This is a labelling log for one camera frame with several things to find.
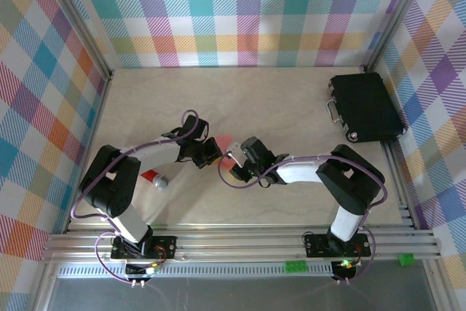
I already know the grey metal sheet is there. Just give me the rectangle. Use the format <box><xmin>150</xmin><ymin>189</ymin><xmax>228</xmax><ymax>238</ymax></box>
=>
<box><xmin>47</xmin><ymin>275</ymin><xmax>438</xmax><ymax>311</ymax></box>

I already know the red bottle with silver cap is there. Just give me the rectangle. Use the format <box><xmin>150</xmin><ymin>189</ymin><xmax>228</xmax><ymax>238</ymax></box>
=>
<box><xmin>141</xmin><ymin>170</ymin><xmax>170</xmax><ymax>190</ymax></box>

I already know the long green toy brick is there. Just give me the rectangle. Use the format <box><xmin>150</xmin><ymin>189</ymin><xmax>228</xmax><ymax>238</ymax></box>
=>
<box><xmin>285</xmin><ymin>259</ymin><xmax>307</xmax><ymax>274</ymax></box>

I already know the small controller circuit board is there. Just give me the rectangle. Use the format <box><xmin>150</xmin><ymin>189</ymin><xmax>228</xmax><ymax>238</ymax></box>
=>
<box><xmin>125</xmin><ymin>260</ymin><xmax>162</xmax><ymax>279</ymax></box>
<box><xmin>331</xmin><ymin>258</ymin><xmax>361</xmax><ymax>278</ymax></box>

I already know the black carrying case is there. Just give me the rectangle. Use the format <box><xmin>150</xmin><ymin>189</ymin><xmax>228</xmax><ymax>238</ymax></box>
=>
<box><xmin>326</xmin><ymin>73</ymin><xmax>407</xmax><ymax>143</ymax></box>

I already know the aluminium mounting rail beam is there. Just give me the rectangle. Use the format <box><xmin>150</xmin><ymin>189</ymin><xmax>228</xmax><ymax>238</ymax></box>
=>
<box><xmin>39</xmin><ymin>223</ymin><xmax>443</xmax><ymax>264</ymax></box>

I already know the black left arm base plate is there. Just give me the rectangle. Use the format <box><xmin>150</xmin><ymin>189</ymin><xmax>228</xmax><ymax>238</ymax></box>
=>
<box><xmin>110</xmin><ymin>235</ymin><xmax>178</xmax><ymax>259</ymax></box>

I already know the aluminium side rail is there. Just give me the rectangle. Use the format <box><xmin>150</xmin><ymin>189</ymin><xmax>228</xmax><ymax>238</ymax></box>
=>
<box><xmin>62</xmin><ymin>76</ymin><xmax>112</xmax><ymax>234</ymax></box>
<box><xmin>380</xmin><ymin>139</ymin><xmax>418</xmax><ymax>232</ymax></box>

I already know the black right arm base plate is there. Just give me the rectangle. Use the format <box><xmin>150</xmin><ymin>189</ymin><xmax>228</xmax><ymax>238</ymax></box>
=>
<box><xmin>304</xmin><ymin>232</ymin><xmax>368</xmax><ymax>258</ymax></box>

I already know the grey slotted cable duct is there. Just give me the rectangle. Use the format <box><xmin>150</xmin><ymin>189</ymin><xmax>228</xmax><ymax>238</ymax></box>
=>
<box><xmin>58</xmin><ymin>265</ymin><xmax>338</xmax><ymax>278</ymax></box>

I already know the aluminium corner post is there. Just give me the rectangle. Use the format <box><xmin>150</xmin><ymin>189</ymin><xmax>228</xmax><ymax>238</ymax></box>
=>
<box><xmin>36</xmin><ymin>0</ymin><xmax>114</xmax><ymax>82</ymax></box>
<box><xmin>362</xmin><ymin>0</ymin><xmax>436</xmax><ymax>74</ymax></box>

